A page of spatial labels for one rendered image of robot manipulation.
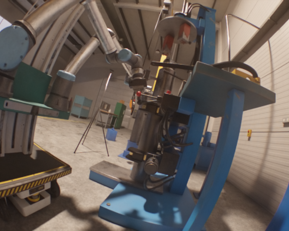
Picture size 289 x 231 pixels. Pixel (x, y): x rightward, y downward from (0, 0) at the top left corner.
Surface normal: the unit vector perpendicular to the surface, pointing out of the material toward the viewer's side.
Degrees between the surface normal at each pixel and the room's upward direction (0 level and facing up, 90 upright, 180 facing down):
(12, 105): 90
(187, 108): 90
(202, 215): 90
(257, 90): 90
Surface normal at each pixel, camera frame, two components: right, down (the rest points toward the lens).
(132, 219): -0.12, -0.11
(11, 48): 0.81, 0.27
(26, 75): 0.95, 0.25
